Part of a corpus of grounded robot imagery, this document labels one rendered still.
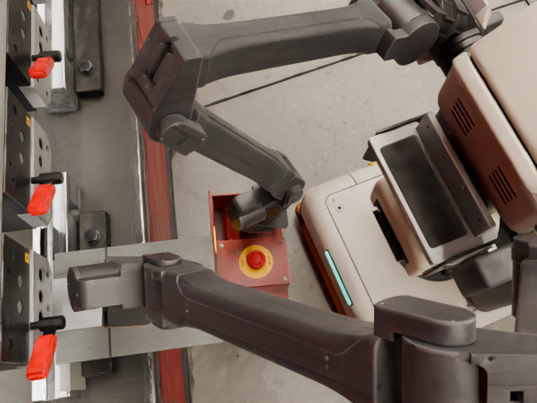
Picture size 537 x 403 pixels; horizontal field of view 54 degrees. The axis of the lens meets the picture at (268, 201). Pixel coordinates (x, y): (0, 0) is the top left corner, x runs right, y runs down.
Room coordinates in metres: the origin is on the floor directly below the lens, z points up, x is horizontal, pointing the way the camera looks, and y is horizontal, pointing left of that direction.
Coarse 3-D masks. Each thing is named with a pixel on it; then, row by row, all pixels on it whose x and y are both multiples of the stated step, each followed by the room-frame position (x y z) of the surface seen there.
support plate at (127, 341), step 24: (168, 240) 0.21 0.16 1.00; (192, 240) 0.22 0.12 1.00; (72, 264) 0.14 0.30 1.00; (72, 336) 0.03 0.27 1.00; (96, 336) 0.04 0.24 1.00; (120, 336) 0.04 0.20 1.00; (144, 336) 0.05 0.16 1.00; (168, 336) 0.05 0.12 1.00; (192, 336) 0.06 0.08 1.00; (72, 360) -0.01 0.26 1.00
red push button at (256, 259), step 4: (252, 252) 0.26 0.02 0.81; (256, 252) 0.26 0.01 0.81; (260, 252) 0.26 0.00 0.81; (248, 256) 0.25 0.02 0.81; (252, 256) 0.25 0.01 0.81; (256, 256) 0.25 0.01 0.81; (260, 256) 0.25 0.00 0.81; (264, 256) 0.26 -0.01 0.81; (248, 260) 0.24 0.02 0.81; (252, 260) 0.24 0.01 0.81; (256, 260) 0.24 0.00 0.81; (260, 260) 0.25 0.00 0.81; (264, 260) 0.25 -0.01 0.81; (252, 264) 0.23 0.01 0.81; (256, 264) 0.24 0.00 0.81; (260, 264) 0.24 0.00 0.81; (264, 264) 0.24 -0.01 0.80; (256, 268) 0.23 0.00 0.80
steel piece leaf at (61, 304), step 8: (56, 280) 0.11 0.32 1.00; (64, 280) 0.11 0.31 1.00; (56, 288) 0.10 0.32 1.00; (64, 288) 0.10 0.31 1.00; (56, 296) 0.09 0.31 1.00; (64, 296) 0.09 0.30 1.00; (56, 304) 0.07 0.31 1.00; (64, 304) 0.08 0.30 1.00; (56, 312) 0.06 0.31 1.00; (64, 312) 0.06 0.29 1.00; (72, 312) 0.07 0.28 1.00; (80, 312) 0.07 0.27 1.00; (88, 312) 0.07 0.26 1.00; (96, 312) 0.07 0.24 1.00; (72, 320) 0.05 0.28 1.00; (80, 320) 0.06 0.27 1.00; (88, 320) 0.06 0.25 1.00; (96, 320) 0.06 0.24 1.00; (64, 328) 0.04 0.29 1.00; (72, 328) 0.04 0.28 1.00; (80, 328) 0.04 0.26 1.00
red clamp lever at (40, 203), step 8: (40, 176) 0.22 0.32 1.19; (48, 176) 0.23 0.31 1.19; (56, 176) 0.23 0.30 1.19; (40, 184) 0.21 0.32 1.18; (48, 184) 0.21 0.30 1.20; (56, 184) 0.22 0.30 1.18; (40, 192) 0.19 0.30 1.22; (48, 192) 0.19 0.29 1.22; (32, 200) 0.18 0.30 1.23; (40, 200) 0.18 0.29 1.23; (48, 200) 0.18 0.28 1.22; (32, 208) 0.16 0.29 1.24; (40, 208) 0.17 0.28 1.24; (48, 208) 0.17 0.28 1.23
